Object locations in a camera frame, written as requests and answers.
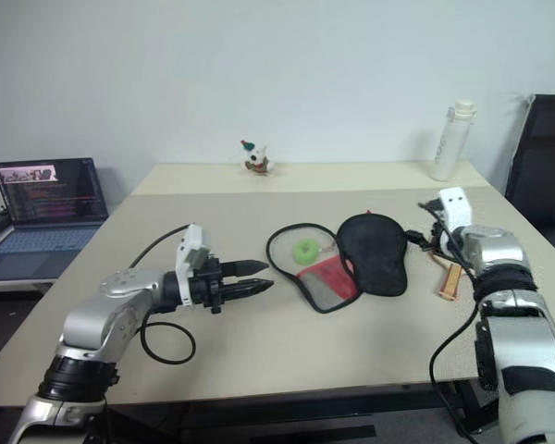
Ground black table frame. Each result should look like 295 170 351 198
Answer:
105 381 496 444

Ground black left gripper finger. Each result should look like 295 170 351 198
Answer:
221 278 277 302
219 259 271 278

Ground table tennis paddle wooden handle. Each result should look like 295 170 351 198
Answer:
423 247 463 302

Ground black office chair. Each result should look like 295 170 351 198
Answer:
503 93 555 267

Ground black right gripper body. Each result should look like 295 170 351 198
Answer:
427 210 452 255

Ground small white plush dog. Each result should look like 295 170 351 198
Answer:
239 138 275 178

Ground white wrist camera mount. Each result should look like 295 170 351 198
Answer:
438 186 474 233
174 224 211 309

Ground green ball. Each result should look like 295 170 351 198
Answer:
291 238 323 266

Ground open blue laptop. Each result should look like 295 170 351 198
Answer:
0 156 110 282

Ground white water bottle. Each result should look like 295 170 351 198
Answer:
432 97 479 182

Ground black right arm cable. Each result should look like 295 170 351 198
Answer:
427 221 487 444

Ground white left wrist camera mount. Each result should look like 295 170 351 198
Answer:
174 224 211 309

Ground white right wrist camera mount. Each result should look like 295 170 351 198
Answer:
438 186 474 233

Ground red black paddle case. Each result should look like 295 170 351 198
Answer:
265 210 409 315

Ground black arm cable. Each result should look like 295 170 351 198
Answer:
128 225 198 364
427 221 487 444

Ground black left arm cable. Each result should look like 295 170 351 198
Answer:
128 225 198 364

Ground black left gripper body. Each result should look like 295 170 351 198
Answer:
189 253 227 315

